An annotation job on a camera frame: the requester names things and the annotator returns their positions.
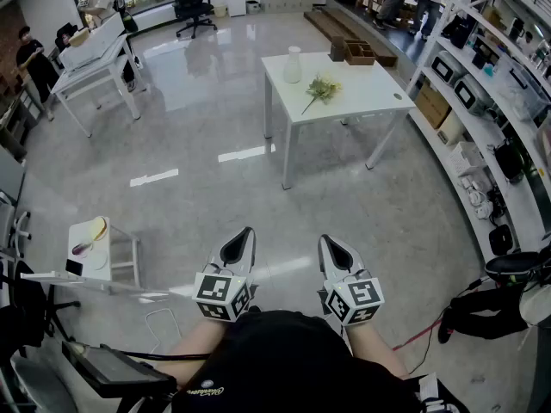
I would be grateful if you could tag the large white box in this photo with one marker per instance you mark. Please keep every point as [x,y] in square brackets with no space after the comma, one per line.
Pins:
[92,41]

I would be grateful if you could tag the white plastic basket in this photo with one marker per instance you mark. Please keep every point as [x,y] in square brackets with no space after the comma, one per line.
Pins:
[465,157]

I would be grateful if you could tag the black tablet screen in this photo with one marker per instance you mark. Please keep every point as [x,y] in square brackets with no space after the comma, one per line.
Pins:
[112,370]

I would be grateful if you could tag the black and green bag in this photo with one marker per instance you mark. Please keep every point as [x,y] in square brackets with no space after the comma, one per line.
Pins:
[510,162]

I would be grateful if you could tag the grey rice cooker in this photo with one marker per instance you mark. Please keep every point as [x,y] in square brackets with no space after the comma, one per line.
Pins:
[447,68]
[471,95]

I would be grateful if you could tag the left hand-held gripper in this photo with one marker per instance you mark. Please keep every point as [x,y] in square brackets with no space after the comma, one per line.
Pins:
[215,293]

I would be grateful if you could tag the dark brown pen box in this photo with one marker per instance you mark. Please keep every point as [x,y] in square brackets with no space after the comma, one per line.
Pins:
[337,50]

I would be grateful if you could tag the white plate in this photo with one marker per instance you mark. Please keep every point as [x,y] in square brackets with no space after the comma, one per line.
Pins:
[98,260]

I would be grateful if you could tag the yellow and peach flowers bouquet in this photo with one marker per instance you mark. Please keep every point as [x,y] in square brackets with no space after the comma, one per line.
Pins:
[323,88]

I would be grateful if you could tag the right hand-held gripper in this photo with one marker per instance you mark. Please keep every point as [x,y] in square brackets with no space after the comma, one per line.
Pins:
[361,295]

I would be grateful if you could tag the pale yellow trash can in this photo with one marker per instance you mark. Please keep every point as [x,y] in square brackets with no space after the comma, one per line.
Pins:
[220,11]

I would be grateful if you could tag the yellow plate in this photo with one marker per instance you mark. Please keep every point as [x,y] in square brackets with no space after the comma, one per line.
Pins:
[100,228]

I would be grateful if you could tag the white ribbed vase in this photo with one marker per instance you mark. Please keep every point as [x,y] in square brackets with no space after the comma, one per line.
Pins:
[292,69]

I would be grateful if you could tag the small black pouch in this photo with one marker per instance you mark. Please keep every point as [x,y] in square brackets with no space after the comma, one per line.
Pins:
[500,239]

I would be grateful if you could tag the black rolling chair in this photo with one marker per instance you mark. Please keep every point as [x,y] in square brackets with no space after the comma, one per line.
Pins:
[26,312]

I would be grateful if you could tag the wooden compartment organizer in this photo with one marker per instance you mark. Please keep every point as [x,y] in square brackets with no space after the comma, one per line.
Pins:
[359,56]

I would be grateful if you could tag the small white side table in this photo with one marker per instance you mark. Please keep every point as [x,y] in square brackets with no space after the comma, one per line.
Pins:
[101,248]

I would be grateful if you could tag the clear plastic storage bin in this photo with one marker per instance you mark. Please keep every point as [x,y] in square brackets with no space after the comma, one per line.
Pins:
[516,88]

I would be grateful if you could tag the bundle of white chargers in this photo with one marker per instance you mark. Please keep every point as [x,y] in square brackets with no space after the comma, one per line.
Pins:
[478,198]

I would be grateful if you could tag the person's black shirt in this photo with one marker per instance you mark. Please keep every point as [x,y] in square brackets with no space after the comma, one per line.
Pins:
[280,359]

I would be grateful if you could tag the white shelving unit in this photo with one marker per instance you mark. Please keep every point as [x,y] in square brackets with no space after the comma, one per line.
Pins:
[478,136]

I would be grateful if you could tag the white metal-leg desk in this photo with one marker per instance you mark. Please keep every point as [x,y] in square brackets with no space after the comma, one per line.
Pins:
[86,78]

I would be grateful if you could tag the brown cardboard box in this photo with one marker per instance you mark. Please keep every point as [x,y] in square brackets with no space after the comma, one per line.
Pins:
[430,106]

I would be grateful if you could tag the person's left forearm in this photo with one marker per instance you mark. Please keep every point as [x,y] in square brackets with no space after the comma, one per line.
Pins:
[189,347]

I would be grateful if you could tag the person's right forearm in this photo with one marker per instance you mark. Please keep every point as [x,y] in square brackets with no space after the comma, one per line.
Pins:
[374,347]

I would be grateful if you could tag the black round stool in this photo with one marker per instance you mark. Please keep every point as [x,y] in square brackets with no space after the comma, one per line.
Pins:
[510,264]

